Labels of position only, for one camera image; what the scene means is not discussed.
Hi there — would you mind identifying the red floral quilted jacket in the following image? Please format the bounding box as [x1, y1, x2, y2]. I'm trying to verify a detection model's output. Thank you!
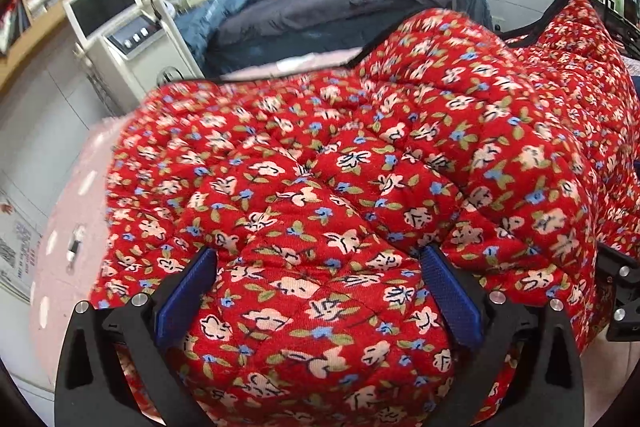
[90, 0, 639, 426]

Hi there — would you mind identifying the pink polka dot blanket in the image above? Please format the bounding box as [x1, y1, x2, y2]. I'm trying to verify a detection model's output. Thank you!
[27, 45, 371, 383]

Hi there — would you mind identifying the beige machine with screen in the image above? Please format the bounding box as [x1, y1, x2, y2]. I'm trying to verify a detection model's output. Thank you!
[63, 0, 202, 115]

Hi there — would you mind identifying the dark grey bed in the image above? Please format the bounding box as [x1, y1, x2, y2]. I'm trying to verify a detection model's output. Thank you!
[202, 0, 492, 78]

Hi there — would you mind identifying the wall poster with QR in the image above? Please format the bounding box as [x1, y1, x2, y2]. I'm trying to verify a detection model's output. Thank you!
[0, 192, 41, 303]

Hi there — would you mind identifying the black wire rack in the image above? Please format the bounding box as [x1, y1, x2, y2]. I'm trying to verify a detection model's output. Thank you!
[558, 0, 640, 58]

